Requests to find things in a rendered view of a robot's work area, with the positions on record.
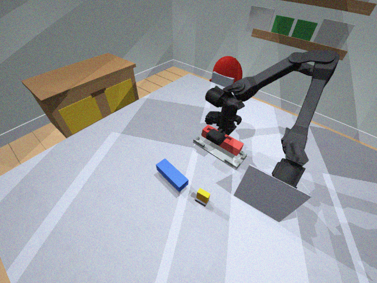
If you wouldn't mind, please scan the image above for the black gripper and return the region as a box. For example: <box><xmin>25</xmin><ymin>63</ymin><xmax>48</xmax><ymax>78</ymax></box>
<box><xmin>206</xmin><ymin>113</ymin><xmax>242</xmax><ymax>146</ymax></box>

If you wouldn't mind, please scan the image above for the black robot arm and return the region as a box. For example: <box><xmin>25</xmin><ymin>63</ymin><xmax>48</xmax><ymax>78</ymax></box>
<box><xmin>205</xmin><ymin>50</ymin><xmax>340</xmax><ymax>189</ymax></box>

